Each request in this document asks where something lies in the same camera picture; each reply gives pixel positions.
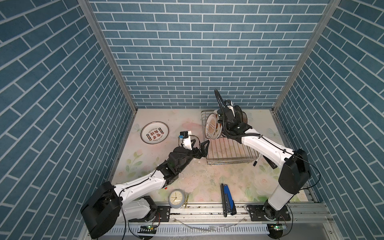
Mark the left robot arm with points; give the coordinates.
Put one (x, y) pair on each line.
(112, 203)

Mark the aluminium front rail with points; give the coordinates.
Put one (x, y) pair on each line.
(212, 213)

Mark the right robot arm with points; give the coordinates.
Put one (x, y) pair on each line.
(294, 165)

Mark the metal wire dish rack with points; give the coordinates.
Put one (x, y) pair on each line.
(226, 151)

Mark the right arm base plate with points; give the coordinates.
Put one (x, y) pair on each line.
(260, 213)

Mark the small grey clock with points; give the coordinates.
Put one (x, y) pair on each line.
(177, 198)

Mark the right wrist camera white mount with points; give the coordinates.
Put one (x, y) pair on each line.
(229, 110)

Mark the black plate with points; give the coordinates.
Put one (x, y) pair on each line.
(238, 114)

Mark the orange sunburst plate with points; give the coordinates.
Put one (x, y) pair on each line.
(213, 129)

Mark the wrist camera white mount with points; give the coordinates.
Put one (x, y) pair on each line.
(229, 110)
(185, 140)

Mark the red green text plate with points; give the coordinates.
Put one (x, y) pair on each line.
(154, 133)

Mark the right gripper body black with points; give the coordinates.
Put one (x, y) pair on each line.
(238, 120)

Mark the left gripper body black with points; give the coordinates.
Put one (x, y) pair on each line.
(198, 155)

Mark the brown patterned plate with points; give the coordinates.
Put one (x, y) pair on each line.
(244, 118)

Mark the white perforated cable duct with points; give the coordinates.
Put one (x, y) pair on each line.
(181, 230)

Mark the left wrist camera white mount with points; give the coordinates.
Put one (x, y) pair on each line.
(185, 140)

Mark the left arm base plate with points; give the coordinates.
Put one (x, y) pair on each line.
(162, 214)

